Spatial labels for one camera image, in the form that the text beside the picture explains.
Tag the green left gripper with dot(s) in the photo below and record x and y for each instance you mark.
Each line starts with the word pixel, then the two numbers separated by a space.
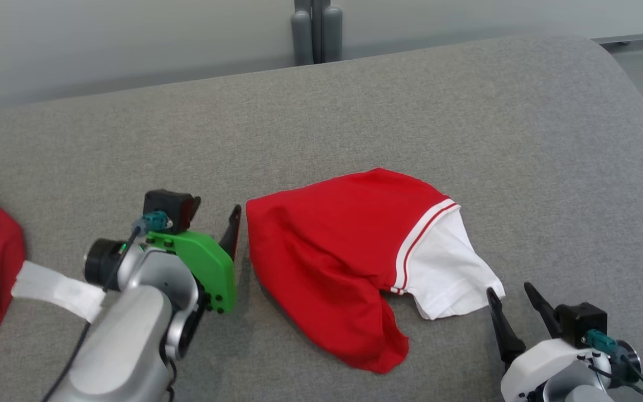
pixel 210 268

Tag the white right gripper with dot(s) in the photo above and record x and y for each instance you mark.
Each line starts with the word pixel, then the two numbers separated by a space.
pixel 545 363

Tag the red and white t-shirt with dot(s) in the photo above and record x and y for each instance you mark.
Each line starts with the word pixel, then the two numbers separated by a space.
pixel 321 251

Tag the grey metal stand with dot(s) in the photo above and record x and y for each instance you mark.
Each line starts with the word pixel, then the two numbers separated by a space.
pixel 302 39

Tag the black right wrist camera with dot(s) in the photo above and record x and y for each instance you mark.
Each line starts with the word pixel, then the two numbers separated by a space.
pixel 578 321

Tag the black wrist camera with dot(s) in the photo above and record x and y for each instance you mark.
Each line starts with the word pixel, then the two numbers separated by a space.
pixel 578 321
pixel 168 209

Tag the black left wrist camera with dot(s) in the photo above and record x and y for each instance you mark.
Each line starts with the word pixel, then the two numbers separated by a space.
pixel 168 209

